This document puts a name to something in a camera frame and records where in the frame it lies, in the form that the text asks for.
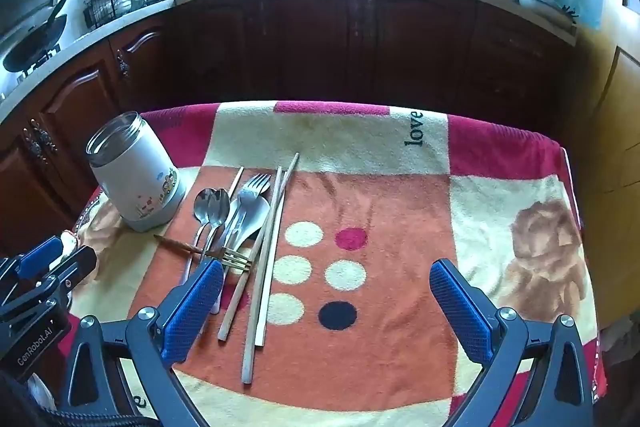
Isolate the gas stove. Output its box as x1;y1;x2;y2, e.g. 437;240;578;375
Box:
0;42;63;102

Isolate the black wok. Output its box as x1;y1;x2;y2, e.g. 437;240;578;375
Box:
2;0;70;74

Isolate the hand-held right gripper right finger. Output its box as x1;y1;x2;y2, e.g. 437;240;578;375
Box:
429;258;601;427

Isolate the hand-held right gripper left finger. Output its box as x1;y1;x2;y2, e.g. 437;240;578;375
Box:
52;257;226;427

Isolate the metal spoon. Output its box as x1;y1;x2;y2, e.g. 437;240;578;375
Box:
181;188;217;293
200;188;232;259

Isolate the printed patchwork blanket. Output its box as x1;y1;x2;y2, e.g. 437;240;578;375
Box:
70;101;608;427

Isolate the plastic tablecloth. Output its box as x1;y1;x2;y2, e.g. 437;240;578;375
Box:
65;187;108;258

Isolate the wooden door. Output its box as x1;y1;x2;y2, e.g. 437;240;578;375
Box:
575;0;640;333

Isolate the small wooden-handled fork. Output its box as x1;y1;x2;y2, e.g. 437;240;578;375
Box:
153;234;253;270

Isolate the white insulated jar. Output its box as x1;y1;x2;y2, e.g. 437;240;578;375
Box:
85;111;187;234

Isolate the white ceramic spoon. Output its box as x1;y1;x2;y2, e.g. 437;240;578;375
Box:
210;198;271;315

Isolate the steel fork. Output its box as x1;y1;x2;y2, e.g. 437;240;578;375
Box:
215;173;272;258

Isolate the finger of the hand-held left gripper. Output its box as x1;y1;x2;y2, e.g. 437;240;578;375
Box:
15;236;66;279
47;246;98;295

